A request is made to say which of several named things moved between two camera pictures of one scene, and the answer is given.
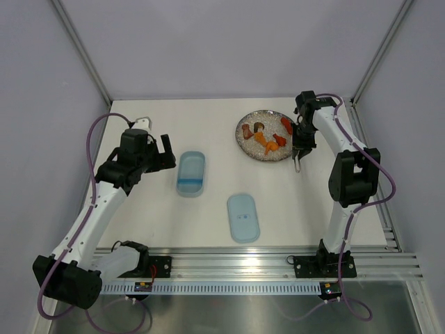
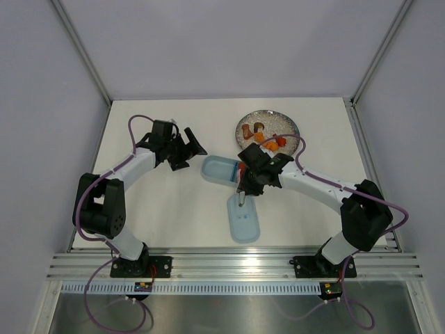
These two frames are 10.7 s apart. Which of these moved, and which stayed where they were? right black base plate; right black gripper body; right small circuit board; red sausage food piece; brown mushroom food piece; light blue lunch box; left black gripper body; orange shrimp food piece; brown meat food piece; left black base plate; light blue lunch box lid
Moved: red sausage food piece; left black gripper body; light blue lunch box; right black gripper body
Stayed: right black base plate; orange shrimp food piece; brown meat food piece; left black base plate; right small circuit board; light blue lunch box lid; brown mushroom food piece
